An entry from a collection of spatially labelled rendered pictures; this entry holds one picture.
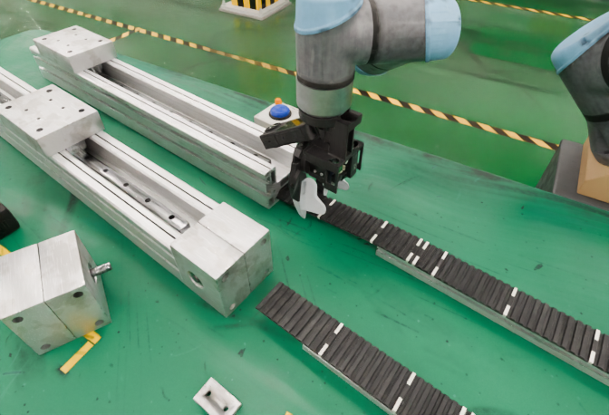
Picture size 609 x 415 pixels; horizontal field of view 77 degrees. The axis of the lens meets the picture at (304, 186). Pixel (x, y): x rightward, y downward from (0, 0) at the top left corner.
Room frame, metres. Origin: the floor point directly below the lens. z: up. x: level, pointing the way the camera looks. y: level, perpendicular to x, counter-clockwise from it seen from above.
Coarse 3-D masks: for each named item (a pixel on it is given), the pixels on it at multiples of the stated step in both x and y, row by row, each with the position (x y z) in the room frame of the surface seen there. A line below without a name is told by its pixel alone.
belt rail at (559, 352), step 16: (384, 256) 0.36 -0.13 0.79; (416, 272) 0.33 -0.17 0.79; (448, 288) 0.31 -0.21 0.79; (480, 304) 0.27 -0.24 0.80; (496, 320) 0.26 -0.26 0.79; (528, 336) 0.23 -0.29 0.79; (560, 352) 0.21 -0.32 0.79; (576, 368) 0.20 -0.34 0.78; (592, 368) 0.19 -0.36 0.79; (608, 384) 0.18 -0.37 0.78
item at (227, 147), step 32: (128, 64) 0.86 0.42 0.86; (96, 96) 0.78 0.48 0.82; (128, 96) 0.71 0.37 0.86; (160, 96) 0.75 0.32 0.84; (192, 96) 0.71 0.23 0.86; (160, 128) 0.64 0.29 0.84; (192, 128) 0.60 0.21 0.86; (224, 128) 0.63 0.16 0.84; (256, 128) 0.60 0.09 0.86; (192, 160) 0.59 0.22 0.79; (224, 160) 0.53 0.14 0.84; (256, 160) 0.50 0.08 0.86; (288, 160) 0.53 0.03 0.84; (256, 192) 0.48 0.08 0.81
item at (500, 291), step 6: (498, 282) 0.30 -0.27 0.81; (498, 288) 0.29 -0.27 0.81; (504, 288) 0.29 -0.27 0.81; (510, 288) 0.29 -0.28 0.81; (492, 294) 0.28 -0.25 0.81; (498, 294) 0.28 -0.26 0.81; (504, 294) 0.28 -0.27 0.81; (492, 300) 0.27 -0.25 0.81; (498, 300) 0.27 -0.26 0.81; (504, 300) 0.27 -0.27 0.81; (492, 306) 0.26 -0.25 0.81; (498, 306) 0.26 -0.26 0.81; (498, 312) 0.26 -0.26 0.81
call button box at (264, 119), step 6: (282, 102) 0.73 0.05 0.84; (270, 108) 0.71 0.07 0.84; (294, 108) 0.71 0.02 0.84; (258, 114) 0.68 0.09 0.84; (264, 114) 0.68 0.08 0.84; (270, 114) 0.68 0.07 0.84; (294, 114) 0.68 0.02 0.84; (258, 120) 0.67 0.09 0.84; (264, 120) 0.66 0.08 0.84; (270, 120) 0.66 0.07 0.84; (276, 120) 0.66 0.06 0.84; (282, 120) 0.66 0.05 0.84; (288, 120) 0.66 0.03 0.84; (264, 126) 0.66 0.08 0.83
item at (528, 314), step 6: (528, 300) 0.27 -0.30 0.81; (534, 300) 0.27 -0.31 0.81; (540, 300) 0.27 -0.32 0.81; (522, 306) 0.26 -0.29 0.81; (528, 306) 0.26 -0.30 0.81; (534, 306) 0.26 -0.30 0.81; (540, 306) 0.26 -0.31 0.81; (522, 312) 0.25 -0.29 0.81; (528, 312) 0.26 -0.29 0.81; (534, 312) 0.25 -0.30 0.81; (522, 318) 0.25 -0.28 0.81; (528, 318) 0.25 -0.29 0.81; (534, 318) 0.25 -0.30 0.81; (522, 324) 0.24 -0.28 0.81; (528, 324) 0.24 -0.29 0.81; (534, 324) 0.24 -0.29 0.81
